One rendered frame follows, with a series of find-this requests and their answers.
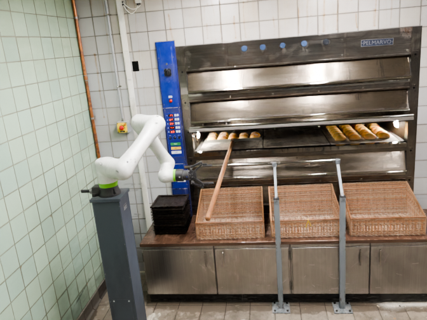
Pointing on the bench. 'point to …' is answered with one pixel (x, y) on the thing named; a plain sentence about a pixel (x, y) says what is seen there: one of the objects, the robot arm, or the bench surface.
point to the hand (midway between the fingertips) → (211, 174)
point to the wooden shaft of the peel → (218, 184)
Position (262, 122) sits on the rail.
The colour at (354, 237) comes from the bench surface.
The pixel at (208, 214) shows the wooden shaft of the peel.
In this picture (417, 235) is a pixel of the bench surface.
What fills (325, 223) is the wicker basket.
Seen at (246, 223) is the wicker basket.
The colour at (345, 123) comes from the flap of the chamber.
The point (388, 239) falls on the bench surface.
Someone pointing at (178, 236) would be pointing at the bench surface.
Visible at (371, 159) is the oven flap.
